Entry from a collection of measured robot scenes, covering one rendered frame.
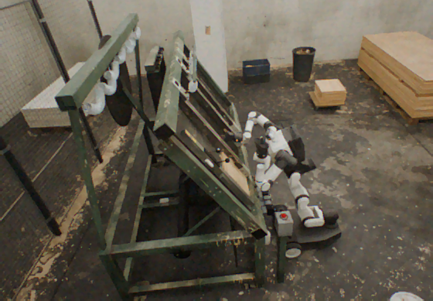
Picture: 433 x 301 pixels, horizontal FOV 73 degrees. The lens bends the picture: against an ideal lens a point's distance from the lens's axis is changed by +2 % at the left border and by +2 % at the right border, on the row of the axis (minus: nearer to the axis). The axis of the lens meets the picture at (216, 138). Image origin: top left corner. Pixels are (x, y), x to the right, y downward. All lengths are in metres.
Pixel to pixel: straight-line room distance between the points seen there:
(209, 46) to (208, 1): 0.83
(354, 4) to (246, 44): 2.56
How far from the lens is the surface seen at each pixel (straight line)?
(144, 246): 2.61
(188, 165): 1.91
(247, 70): 6.70
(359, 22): 8.06
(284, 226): 2.47
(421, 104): 5.58
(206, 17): 6.03
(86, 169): 2.06
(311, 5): 7.62
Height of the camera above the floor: 2.81
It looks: 35 degrees down
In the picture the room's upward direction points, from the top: 6 degrees counter-clockwise
